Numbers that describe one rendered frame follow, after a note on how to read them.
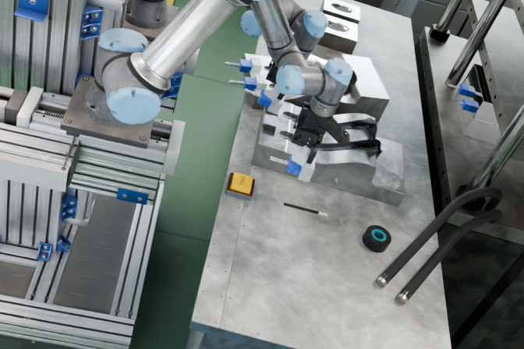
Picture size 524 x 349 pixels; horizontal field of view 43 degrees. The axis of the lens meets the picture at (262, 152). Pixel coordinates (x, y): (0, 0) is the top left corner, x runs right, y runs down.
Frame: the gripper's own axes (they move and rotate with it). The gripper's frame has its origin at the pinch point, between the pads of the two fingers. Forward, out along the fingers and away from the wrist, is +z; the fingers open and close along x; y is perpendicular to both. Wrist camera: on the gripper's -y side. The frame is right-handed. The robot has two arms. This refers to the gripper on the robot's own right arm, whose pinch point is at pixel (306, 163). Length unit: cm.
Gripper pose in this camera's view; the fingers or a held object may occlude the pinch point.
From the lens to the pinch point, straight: 194.8
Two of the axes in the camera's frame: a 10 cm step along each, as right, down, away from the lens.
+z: -2.7, 7.2, 6.3
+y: -9.6, -2.8, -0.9
